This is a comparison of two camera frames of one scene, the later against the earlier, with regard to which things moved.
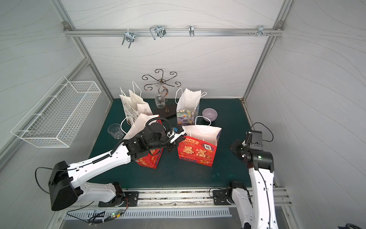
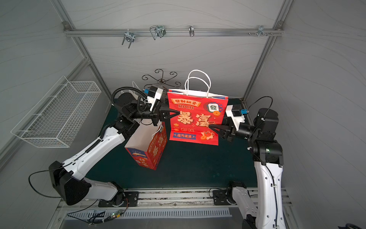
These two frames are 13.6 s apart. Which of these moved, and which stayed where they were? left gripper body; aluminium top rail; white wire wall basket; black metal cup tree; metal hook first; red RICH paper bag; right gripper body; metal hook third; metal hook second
Moved: red RICH paper bag; left gripper body; right gripper body
Stayed: metal hook third; metal hook second; black metal cup tree; white wire wall basket; aluminium top rail; metal hook first
